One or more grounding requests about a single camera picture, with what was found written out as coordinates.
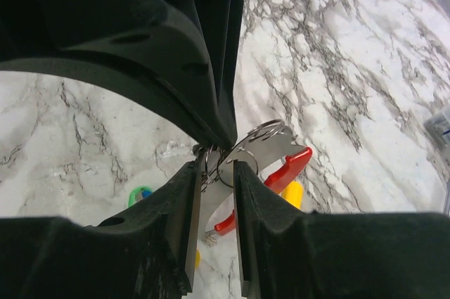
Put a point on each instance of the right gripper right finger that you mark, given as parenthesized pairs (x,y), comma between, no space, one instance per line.
(287,253)

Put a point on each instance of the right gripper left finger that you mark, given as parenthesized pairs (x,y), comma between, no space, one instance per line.
(145,251)

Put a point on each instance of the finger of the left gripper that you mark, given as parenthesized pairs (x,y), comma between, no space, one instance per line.
(153,52)
(218,60)

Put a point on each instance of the yellow key tag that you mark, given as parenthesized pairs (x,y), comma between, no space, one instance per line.
(197,258)

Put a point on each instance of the green key tag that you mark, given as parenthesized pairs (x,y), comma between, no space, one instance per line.
(138,194)

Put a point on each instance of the clear plastic screw box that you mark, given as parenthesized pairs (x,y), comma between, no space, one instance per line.
(438,127)

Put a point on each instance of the yellow handled screwdriver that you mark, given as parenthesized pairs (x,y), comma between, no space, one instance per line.
(293,194)

